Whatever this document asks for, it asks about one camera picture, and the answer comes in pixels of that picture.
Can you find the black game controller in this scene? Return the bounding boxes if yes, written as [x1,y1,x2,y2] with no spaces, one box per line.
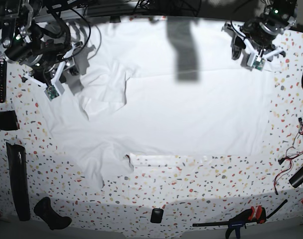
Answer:
[33,197,72,230]

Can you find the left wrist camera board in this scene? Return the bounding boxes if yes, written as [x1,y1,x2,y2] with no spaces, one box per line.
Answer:
[252,56,265,71]

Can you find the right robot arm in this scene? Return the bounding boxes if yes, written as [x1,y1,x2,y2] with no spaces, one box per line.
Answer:
[0,0,83,100]

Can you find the small black case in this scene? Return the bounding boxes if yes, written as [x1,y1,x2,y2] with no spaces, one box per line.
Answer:
[150,208,164,224]

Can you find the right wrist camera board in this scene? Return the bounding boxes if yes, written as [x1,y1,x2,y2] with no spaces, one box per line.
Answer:
[44,85,59,101]

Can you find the white T-shirt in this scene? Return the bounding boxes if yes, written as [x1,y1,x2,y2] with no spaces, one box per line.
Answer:
[37,18,280,190]

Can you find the black orange bar clamp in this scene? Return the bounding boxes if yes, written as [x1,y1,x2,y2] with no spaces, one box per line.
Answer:
[192,205,267,239]

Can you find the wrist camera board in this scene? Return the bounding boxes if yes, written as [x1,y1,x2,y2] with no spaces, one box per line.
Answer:
[252,56,265,71]
[44,85,59,101]

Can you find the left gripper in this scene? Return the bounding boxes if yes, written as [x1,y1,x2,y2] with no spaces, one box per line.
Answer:
[223,21,285,69]

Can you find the black clip at table edge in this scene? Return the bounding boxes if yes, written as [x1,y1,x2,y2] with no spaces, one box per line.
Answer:
[110,16,121,23]

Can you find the black cylinder flashlight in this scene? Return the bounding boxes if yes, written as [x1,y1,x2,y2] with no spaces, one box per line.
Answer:
[289,166,303,188]

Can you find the thin black rod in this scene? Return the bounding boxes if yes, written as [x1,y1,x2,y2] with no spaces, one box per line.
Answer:
[267,199,288,219]

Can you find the red black wire bundle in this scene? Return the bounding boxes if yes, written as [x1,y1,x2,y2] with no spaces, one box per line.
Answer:
[273,115,303,196]

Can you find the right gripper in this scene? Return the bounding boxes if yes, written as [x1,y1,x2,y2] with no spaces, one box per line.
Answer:
[21,42,82,95]

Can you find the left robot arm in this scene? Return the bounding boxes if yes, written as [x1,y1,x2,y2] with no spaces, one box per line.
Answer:
[223,0,297,71]

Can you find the black flat box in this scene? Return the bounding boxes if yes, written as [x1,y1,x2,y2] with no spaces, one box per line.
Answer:
[0,111,19,131]

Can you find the long black pouch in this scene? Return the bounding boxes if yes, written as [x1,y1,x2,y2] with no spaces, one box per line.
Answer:
[6,142,30,222]

